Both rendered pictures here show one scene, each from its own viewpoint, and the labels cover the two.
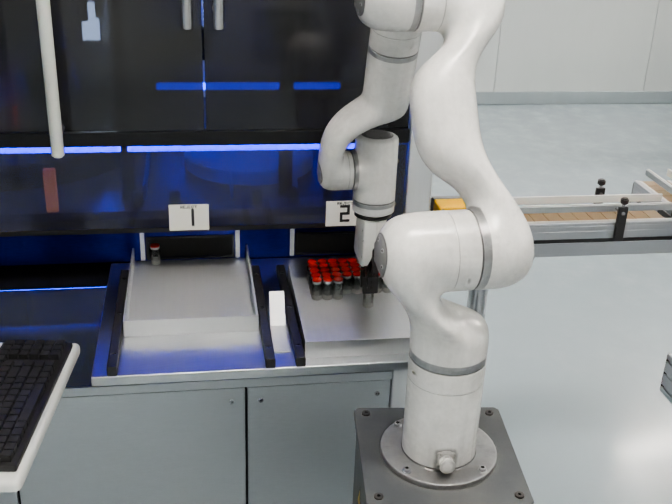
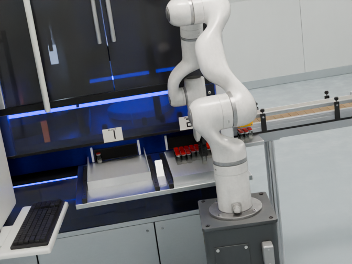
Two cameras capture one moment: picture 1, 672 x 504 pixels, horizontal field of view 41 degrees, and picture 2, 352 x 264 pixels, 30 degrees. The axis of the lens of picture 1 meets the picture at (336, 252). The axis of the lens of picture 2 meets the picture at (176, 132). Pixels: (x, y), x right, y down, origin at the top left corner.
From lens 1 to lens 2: 0.99 m
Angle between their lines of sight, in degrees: 9
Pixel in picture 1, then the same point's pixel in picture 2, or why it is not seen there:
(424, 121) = (201, 59)
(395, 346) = not seen: hidden behind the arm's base
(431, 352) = (219, 157)
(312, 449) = (194, 253)
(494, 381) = (307, 227)
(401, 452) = (218, 210)
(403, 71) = not seen: hidden behind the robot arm
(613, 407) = not seen: outside the picture
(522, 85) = (323, 65)
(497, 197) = (235, 85)
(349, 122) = (178, 72)
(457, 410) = (237, 182)
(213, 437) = (141, 252)
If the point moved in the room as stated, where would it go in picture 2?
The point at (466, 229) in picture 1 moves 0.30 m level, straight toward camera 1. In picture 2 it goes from (223, 99) to (210, 126)
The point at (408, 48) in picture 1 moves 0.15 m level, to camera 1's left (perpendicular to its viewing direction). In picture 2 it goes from (197, 33) to (158, 39)
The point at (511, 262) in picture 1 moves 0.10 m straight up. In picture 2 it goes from (245, 110) to (242, 81)
